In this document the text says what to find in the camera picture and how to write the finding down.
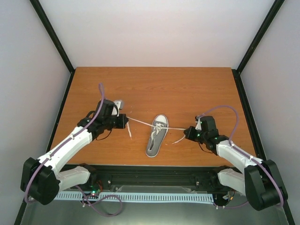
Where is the grey canvas sneaker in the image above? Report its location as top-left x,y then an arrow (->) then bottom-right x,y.
145,114 -> 168,158

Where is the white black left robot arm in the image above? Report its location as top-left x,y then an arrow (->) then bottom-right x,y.
21,99 -> 128,205

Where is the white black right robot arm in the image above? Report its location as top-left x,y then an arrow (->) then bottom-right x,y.
184,116 -> 288,211

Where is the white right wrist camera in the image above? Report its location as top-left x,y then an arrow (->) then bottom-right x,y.
195,114 -> 203,130

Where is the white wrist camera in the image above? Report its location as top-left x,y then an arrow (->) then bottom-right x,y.
112,100 -> 124,116
195,114 -> 203,130

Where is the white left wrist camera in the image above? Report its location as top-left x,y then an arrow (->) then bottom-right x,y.
112,100 -> 124,116

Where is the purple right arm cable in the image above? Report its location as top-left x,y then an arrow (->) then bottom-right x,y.
196,105 -> 285,210

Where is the black aluminium frame rail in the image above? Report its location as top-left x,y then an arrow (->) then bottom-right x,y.
30,164 -> 282,195

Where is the light blue slotted cable duct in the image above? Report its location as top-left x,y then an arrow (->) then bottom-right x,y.
55,191 -> 214,204

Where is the grey metal base plate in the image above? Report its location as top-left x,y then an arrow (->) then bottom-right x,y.
20,201 -> 288,225

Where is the black left frame post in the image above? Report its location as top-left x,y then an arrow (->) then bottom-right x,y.
29,0 -> 75,73

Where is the black frame post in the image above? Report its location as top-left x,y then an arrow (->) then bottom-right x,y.
29,0 -> 75,73
236,0 -> 285,72

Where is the black right frame post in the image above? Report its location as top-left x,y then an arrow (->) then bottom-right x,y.
236,0 -> 285,72

